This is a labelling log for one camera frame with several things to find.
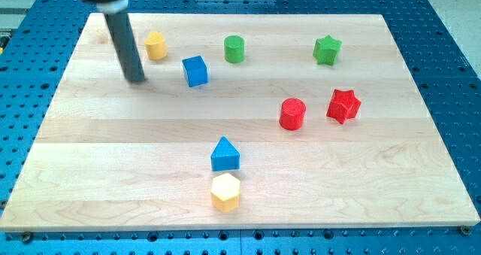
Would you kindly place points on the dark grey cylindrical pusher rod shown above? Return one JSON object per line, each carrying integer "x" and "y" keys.
{"x": 123, "y": 39}

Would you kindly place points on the yellow heart block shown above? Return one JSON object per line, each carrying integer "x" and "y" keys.
{"x": 156, "y": 46}

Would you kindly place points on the blue cube block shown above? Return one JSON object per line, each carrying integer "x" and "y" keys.
{"x": 195, "y": 71}

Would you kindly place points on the green cylinder block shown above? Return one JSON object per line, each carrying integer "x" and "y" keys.
{"x": 234, "y": 49}

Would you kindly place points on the light wooden board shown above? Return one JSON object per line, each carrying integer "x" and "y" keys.
{"x": 111, "y": 156}

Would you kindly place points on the blue triangle block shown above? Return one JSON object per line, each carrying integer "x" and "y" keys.
{"x": 225, "y": 156}

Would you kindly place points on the yellow hexagon block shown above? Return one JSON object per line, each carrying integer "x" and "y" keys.
{"x": 225, "y": 192}

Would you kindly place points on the red cylinder block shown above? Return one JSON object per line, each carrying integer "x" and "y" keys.
{"x": 292, "y": 114}

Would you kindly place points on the green star block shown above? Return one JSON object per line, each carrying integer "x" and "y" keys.
{"x": 326, "y": 50}

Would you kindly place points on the red star block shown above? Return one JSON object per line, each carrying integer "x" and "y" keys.
{"x": 343, "y": 106}

